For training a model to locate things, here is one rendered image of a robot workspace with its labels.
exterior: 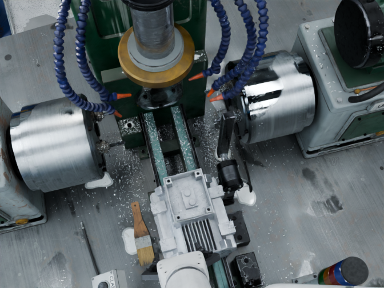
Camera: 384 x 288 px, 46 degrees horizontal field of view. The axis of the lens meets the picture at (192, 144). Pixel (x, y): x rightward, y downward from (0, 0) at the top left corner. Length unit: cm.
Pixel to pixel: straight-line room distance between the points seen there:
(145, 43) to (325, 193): 83
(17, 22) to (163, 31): 159
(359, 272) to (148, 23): 68
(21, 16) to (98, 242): 139
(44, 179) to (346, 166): 96
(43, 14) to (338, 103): 165
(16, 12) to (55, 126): 138
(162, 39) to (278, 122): 45
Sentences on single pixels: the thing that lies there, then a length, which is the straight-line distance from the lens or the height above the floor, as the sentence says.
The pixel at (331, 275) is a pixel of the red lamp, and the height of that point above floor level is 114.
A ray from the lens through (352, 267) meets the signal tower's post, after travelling 106.
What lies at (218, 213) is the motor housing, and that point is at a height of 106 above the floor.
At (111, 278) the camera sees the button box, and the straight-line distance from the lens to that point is 116.
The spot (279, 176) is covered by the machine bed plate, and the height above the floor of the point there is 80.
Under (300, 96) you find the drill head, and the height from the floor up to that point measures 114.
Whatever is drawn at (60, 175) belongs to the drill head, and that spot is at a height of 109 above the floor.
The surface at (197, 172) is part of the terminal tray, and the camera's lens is 114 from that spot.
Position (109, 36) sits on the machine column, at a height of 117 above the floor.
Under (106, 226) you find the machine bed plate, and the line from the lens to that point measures 148.
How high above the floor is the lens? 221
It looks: 67 degrees down
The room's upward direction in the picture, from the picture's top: straight up
